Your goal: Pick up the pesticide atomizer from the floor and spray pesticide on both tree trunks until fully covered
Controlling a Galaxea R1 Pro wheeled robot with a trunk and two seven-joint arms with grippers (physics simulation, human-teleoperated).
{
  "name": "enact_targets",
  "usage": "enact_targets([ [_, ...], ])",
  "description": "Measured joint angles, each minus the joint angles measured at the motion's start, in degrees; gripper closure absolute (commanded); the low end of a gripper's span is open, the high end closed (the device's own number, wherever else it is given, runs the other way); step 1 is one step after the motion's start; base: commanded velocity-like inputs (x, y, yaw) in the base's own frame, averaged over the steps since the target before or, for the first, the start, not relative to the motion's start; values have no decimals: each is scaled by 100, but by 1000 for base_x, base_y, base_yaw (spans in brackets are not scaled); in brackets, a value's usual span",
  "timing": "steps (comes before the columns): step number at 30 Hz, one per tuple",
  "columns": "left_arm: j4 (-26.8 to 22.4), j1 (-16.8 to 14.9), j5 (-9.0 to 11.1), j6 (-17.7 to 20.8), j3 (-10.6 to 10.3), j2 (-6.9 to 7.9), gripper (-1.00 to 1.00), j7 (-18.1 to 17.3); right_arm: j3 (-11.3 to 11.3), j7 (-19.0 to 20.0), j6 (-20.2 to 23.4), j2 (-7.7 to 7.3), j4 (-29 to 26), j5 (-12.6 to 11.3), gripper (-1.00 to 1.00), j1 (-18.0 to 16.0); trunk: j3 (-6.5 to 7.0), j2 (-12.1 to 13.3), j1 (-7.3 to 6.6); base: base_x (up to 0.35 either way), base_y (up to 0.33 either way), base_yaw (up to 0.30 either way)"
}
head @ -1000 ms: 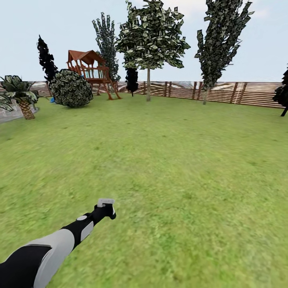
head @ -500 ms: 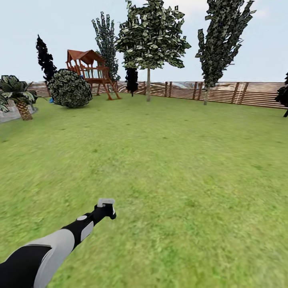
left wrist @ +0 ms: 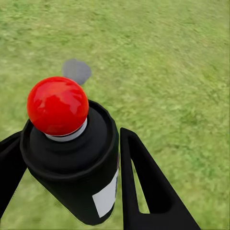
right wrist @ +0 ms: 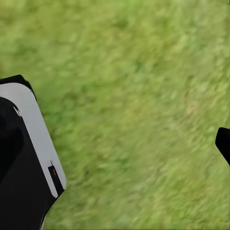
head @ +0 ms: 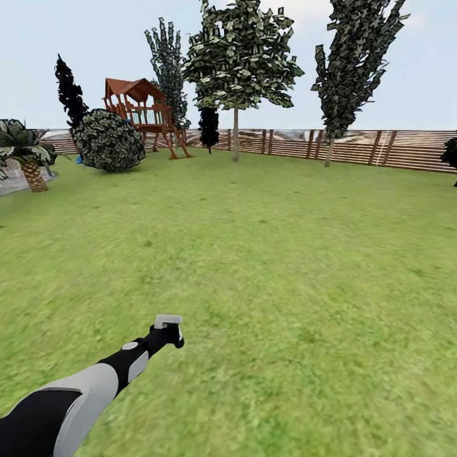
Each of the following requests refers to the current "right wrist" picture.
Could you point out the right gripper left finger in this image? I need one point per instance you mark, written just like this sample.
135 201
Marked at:
11 143

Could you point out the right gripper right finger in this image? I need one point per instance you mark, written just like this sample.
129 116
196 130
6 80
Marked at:
223 142

